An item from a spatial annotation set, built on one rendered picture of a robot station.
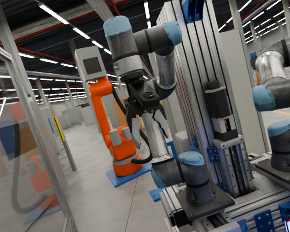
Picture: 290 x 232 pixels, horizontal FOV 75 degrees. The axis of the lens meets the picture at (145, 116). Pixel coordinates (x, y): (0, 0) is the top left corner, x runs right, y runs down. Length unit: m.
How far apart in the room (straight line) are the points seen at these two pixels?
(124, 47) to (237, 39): 2.15
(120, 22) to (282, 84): 0.45
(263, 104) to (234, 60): 1.91
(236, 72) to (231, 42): 0.35
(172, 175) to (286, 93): 0.57
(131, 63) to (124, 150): 3.58
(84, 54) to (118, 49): 3.54
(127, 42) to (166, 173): 0.62
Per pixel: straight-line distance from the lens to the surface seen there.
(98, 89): 4.05
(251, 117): 2.63
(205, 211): 0.98
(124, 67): 0.52
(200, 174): 0.95
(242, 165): 1.19
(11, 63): 1.36
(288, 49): 0.95
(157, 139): 0.93
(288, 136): 1.15
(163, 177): 0.93
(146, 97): 0.45
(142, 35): 0.64
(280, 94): 0.60
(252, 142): 2.68
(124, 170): 4.11
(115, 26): 0.54
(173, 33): 0.64
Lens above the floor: 1.63
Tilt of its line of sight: 7 degrees down
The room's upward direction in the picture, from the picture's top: 17 degrees counter-clockwise
